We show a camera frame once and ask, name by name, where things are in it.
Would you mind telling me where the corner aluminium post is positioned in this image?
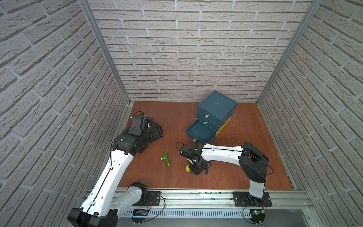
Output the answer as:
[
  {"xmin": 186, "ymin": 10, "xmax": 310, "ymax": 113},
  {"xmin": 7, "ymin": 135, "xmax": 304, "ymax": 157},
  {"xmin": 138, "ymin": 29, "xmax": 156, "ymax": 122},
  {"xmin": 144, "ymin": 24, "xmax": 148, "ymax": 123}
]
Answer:
[
  {"xmin": 78, "ymin": 0, "xmax": 131, "ymax": 106},
  {"xmin": 256, "ymin": 0, "xmax": 323, "ymax": 106}
]

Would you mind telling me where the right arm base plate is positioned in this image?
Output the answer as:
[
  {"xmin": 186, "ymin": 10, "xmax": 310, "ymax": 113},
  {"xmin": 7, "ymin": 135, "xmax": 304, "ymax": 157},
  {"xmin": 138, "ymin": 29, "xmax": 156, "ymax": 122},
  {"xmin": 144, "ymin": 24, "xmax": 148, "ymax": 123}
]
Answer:
[{"xmin": 233, "ymin": 192, "xmax": 272, "ymax": 207}]

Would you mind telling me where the teal bottom drawer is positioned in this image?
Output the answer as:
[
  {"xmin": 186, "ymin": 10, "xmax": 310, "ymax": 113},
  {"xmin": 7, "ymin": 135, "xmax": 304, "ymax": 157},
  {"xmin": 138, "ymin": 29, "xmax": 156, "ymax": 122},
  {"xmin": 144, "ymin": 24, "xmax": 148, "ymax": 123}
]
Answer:
[{"xmin": 186, "ymin": 120, "xmax": 217, "ymax": 144}]

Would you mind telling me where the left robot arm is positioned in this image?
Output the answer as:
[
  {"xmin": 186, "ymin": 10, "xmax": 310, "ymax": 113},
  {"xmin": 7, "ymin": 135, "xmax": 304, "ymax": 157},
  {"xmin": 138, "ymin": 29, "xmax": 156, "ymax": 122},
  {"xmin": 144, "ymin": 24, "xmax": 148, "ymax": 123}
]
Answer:
[{"xmin": 67, "ymin": 113, "xmax": 163, "ymax": 227}]

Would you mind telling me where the right controller box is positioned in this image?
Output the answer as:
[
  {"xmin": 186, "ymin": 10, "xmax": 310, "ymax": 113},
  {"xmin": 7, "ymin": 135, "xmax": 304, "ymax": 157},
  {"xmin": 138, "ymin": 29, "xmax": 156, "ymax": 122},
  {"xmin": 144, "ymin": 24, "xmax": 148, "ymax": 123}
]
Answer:
[{"xmin": 250, "ymin": 209, "xmax": 265, "ymax": 225}]

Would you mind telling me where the green toy drill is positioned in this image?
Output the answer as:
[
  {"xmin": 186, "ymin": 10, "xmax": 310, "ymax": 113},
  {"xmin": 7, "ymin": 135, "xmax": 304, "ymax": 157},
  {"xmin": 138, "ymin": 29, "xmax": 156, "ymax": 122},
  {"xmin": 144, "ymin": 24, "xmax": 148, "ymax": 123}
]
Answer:
[{"xmin": 160, "ymin": 151, "xmax": 171, "ymax": 167}]

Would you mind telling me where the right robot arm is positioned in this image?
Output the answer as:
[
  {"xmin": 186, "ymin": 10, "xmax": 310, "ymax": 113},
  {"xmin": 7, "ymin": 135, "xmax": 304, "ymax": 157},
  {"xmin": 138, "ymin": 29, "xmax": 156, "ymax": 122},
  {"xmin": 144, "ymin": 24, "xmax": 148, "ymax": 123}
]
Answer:
[{"xmin": 180, "ymin": 142, "xmax": 270, "ymax": 199}]

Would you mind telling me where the right corner aluminium post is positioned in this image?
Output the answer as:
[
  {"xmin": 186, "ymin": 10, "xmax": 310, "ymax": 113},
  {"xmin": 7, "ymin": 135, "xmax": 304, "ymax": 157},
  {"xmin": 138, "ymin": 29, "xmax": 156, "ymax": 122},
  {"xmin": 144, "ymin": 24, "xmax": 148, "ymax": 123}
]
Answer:
[{"xmin": 256, "ymin": 0, "xmax": 323, "ymax": 106}]

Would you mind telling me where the left controller box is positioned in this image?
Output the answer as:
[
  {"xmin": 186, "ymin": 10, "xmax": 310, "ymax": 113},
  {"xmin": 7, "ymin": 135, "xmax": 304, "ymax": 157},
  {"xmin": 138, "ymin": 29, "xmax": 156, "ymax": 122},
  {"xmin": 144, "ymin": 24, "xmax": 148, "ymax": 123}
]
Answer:
[{"xmin": 131, "ymin": 209, "xmax": 149, "ymax": 224}]

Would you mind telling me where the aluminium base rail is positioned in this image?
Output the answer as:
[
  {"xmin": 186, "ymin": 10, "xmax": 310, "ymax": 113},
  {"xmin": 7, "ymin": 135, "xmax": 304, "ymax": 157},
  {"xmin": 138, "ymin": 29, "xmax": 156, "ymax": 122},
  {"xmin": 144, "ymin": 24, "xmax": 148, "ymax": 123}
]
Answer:
[{"xmin": 110, "ymin": 188, "xmax": 314, "ymax": 219}]

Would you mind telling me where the left corner aluminium post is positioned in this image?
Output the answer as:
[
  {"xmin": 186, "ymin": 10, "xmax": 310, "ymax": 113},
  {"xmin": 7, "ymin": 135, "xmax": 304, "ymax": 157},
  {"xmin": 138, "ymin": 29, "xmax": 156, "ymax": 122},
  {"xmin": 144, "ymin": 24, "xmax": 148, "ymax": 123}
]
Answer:
[{"xmin": 78, "ymin": 0, "xmax": 131, "ymax": 106}]

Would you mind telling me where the controller box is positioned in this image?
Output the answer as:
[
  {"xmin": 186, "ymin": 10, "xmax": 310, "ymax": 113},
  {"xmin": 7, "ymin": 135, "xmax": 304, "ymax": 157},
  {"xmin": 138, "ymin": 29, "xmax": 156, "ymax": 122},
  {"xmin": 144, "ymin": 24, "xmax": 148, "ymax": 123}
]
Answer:
[
  {"xmin": 250, "ymin": 209, "xmax": 265, "ymax": 225},
  {"xmin": 131, "ymin": 209, "xmax": 149, "ymax": 224}
]

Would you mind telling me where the teal drawer cabinet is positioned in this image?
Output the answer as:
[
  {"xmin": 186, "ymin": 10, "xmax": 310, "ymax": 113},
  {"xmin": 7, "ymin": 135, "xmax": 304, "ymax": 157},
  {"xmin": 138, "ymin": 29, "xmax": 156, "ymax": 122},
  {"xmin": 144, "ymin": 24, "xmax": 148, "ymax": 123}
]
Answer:
[{"xmin": 196, "ymin": 91, "xmax": 237, "ymax": 141}]

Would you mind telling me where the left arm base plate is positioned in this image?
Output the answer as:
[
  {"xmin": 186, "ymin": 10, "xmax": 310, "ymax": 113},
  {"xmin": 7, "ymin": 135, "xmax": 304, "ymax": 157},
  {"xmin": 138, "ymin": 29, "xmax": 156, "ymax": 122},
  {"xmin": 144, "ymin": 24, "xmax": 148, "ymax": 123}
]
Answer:
[{"xmin": 131, "ymin": 191, "xmax": 161, "ymax": 207}]

